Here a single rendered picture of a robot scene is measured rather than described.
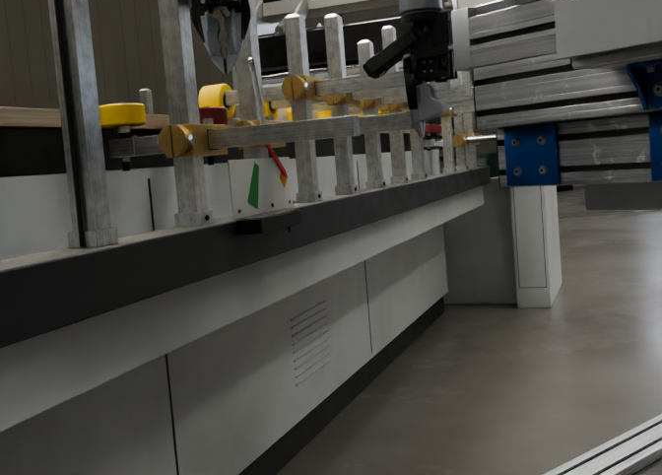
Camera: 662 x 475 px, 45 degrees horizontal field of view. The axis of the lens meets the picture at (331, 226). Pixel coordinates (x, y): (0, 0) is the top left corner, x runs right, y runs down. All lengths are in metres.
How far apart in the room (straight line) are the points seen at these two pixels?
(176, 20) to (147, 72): 9.38
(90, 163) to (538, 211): 3.09
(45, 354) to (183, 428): 0.70
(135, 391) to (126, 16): 9.34
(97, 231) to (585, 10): 0.64
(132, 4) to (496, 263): 7.52
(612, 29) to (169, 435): 1.10
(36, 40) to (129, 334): 9.11
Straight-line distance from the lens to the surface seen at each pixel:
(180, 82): 1.28
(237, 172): 1.39
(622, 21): 0.94
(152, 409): 1.57
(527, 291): 4.00
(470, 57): 1.22
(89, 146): 1.06
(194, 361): 1.69
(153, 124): 1.57
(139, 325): 1.16
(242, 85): 1.51
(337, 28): 1.98
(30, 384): 1.00
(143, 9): 10.81
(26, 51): 10.11
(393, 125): 1.45
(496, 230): 4.10
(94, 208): 1.06
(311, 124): 1.23
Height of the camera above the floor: 0.78
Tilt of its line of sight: 5 degrees down
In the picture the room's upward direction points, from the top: 5 degrees counter-clockwise
